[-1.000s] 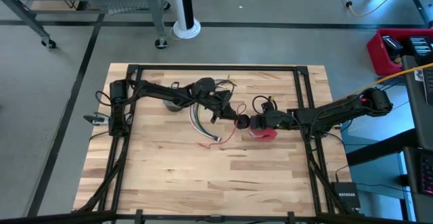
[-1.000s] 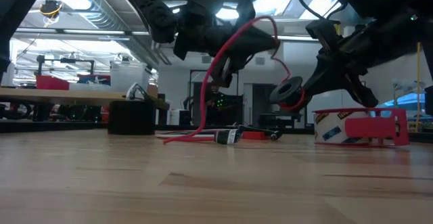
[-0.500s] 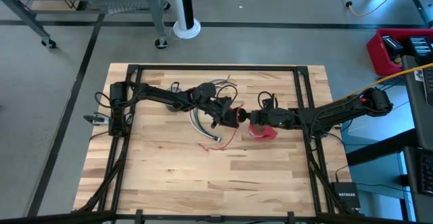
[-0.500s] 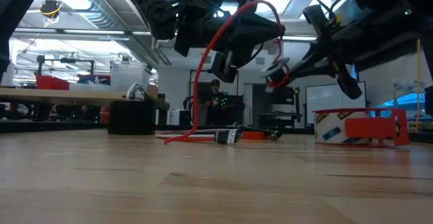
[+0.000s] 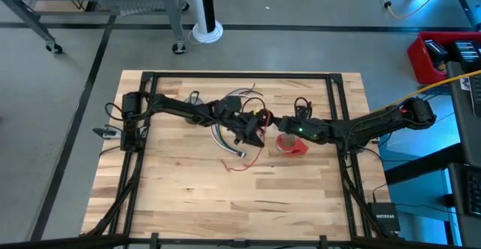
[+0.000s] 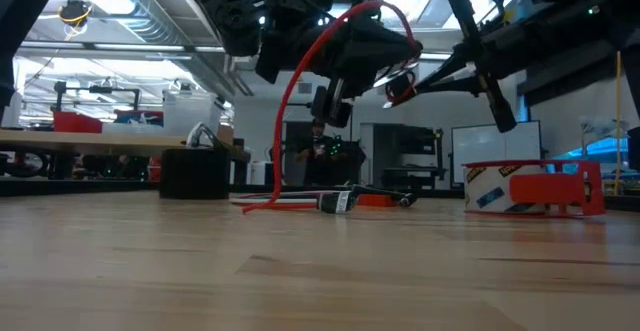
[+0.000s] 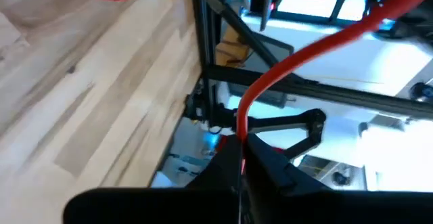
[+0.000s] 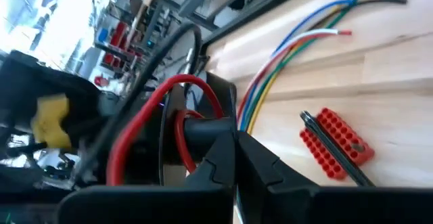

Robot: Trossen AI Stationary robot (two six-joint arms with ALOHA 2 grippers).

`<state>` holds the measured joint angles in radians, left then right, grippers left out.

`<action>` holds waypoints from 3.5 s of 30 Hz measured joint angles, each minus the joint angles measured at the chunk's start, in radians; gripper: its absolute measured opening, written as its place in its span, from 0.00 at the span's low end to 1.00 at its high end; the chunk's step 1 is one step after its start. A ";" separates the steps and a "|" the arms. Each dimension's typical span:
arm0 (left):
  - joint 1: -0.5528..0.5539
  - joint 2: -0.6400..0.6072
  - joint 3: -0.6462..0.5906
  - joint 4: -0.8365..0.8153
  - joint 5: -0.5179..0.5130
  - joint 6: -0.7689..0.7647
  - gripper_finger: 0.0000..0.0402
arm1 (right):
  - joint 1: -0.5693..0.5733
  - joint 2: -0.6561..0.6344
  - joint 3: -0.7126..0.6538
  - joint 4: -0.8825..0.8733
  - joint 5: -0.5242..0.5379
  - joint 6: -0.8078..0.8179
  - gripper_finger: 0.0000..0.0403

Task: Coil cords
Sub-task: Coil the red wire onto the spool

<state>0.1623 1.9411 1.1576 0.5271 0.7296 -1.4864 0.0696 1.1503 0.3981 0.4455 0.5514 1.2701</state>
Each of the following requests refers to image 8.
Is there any thin red wire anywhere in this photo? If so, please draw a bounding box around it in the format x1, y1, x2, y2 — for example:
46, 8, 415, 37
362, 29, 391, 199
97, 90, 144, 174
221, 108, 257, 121
106, 73, 225, 187

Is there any multicolour wire harness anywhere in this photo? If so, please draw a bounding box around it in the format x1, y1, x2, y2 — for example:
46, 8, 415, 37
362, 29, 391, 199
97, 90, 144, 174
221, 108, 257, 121
235, 0, 409, 135

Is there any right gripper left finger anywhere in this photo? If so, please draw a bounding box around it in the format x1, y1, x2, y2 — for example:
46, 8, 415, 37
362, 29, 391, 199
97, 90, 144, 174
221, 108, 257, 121
55, 129, 238, 224

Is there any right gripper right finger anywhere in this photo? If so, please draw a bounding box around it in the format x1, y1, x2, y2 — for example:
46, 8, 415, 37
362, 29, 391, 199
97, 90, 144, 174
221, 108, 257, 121
235, 131, 433, 224

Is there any red ribbed block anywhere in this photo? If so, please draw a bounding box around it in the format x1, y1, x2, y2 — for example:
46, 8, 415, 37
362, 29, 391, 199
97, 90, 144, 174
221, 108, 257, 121
298, 107, 376, 181

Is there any small red tool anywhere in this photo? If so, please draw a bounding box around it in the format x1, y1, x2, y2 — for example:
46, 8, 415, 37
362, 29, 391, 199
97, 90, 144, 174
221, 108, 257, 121
299, 110, 376, 187

